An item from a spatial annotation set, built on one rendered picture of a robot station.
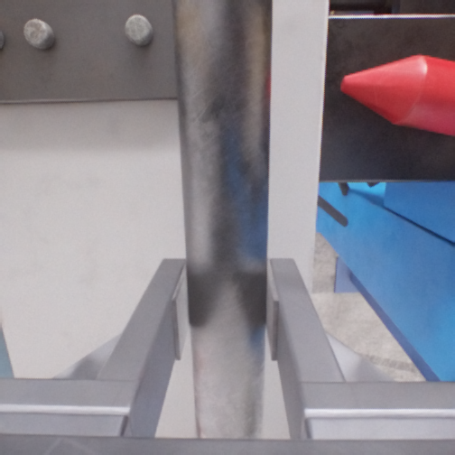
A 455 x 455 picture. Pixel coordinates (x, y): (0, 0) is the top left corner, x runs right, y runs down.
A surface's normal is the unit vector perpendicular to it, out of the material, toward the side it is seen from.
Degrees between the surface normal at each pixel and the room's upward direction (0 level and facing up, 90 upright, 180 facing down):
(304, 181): 0
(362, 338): 0
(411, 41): 0
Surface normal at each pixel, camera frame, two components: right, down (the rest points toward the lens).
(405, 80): -0.64, -0.09
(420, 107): -0.11, 0.76
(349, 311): -0.03, 0.28
